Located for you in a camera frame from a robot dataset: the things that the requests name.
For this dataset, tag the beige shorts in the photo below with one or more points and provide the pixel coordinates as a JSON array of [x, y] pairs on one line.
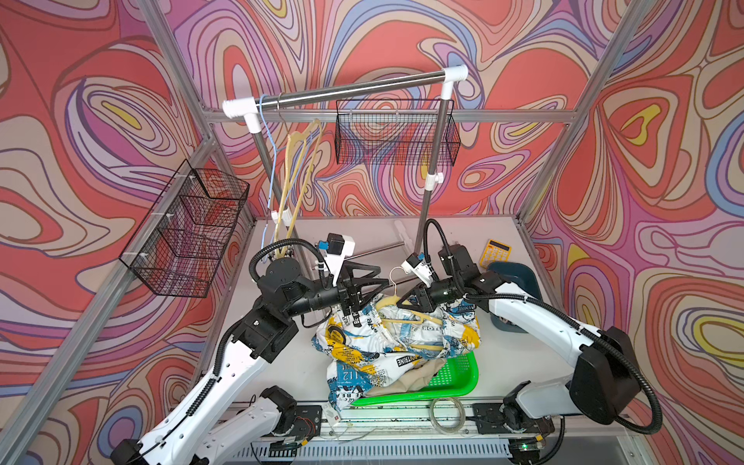
[[413, 380]]

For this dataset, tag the clear tape roll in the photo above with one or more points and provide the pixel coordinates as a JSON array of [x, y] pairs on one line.
[[447, 415]]

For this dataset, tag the black wire basket left wall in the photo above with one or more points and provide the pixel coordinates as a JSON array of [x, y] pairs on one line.
[[194, 221]]

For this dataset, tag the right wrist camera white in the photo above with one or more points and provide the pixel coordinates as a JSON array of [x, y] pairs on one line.
[[417, 265]]

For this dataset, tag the dark teal clothespin bin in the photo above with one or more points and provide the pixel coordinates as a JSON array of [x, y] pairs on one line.
[[525, 278]]

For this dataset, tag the green plastic basket tray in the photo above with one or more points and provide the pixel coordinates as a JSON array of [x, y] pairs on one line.
[[457, 378]]

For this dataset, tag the yellow hanger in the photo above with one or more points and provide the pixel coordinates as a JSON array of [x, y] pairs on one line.
[[416, 330], [301, 159]]

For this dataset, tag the light blue wire hanger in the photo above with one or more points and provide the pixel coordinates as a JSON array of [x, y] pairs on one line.
[[270, 169]]

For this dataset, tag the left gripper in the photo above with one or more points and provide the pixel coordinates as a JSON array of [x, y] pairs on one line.
[[349, 300]]

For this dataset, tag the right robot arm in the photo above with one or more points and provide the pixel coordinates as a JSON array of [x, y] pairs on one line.
[[605, 385]]

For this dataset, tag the black wire basket back wall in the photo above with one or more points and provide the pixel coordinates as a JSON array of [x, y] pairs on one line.
[[394, 132]]

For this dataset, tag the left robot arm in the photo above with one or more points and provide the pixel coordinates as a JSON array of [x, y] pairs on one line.
[[294, 277]]

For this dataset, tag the printed white blue yellow shorts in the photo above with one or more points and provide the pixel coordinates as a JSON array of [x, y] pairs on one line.
[[367, 355]]

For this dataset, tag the black wire basket wall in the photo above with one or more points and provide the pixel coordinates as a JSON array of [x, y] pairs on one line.
[[194, 221], [394, 132]]

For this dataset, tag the yellow hanger front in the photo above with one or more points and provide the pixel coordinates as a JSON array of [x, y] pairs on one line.
[[416, 330]]

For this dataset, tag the clothes rack with steel bar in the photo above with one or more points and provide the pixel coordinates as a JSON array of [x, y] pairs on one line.
[[247, 109]]

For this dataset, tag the yellow calculator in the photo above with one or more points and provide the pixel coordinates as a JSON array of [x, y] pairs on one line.
[[495, 251]]

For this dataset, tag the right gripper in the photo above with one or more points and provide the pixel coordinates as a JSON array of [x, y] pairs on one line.
[[422, 298]]

